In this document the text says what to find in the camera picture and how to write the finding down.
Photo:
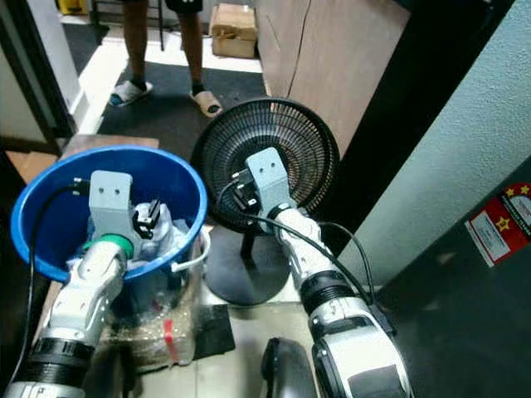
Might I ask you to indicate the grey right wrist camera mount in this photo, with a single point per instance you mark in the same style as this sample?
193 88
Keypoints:
267 176

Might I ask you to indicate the brown cardboard box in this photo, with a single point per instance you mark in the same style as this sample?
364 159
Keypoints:
233 30

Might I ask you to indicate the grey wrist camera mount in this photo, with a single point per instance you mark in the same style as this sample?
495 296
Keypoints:
267 176
109 203

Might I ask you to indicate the black flat pad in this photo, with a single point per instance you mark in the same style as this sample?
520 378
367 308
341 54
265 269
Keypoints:
216 332

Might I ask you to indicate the beige slipper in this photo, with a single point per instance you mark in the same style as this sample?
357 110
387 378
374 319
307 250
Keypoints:
207 103

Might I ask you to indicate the clear plastic bag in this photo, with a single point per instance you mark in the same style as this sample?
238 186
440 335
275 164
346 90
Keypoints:
170 332

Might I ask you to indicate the blue plastic basin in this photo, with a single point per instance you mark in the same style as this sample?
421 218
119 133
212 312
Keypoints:
58 178

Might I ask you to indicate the pile of clothes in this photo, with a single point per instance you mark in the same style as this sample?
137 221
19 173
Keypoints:
170 236

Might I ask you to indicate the grey slipper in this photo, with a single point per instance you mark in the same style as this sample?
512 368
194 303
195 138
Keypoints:
130 93

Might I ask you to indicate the black standing fan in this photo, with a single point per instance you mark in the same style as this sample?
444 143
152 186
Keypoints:
307 137

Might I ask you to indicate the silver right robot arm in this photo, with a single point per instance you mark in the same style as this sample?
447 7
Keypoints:
340 323

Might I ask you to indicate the yellow floor sign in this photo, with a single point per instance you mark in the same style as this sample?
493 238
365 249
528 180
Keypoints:
72 6

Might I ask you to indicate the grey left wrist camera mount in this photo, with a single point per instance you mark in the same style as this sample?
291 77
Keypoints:
109 203

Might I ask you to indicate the dark grey floor mat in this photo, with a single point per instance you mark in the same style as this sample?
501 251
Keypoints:
174 120

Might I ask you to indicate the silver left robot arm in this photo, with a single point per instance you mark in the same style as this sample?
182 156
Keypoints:
87 290

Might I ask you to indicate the person in black shorts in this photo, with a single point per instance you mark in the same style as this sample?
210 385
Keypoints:
135 41

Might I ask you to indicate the brown wooden cabinet panel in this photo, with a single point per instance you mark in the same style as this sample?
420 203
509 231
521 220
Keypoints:
340 58

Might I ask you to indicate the red star sticker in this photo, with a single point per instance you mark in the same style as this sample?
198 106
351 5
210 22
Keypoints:
500 225

